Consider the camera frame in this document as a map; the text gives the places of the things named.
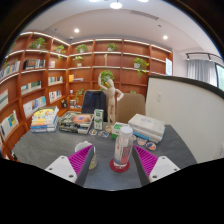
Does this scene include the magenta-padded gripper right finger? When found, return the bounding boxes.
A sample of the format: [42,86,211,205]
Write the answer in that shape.
[132,144,181,186]

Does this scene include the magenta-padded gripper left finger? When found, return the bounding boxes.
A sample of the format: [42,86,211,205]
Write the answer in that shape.
[44,144,96,187]

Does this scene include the clear plastic water bottle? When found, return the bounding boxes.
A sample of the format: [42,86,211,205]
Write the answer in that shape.
[113,125,134,170]

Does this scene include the stack of white books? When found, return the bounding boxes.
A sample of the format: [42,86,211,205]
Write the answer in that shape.
[127,113,166,144]

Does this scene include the stack of dark books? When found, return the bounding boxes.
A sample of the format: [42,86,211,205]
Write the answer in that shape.
[58,111,95,135]

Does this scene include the flat round red coaster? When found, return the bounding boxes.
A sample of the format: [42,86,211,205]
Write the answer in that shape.
[109,158,131,174]

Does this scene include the stack of colourful books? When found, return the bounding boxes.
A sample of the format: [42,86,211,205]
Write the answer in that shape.
[29,105,60,134]

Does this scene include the flat green white box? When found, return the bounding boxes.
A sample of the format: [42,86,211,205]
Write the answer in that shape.
[111,121,129,140]

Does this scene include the tall white green carton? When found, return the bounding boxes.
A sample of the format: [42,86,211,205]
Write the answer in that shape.
[93,108,105,131]

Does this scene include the tan upholstered chair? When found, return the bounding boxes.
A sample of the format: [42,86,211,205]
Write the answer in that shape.
[115,93,147,124]

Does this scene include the dark blue chair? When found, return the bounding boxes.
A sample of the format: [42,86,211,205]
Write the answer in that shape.
[81,89,108,123]

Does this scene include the wooden artist mannequin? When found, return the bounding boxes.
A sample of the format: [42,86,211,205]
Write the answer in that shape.
[97,77,125,134]

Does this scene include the wooden shelf unit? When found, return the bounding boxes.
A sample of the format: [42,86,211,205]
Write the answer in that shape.
[0,30,174,161]

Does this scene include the grey window curtain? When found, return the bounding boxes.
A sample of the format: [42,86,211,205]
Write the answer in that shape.
[185,59,218,88]

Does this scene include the round ceiling lights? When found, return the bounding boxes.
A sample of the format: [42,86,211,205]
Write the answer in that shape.
[73,0,169,41]

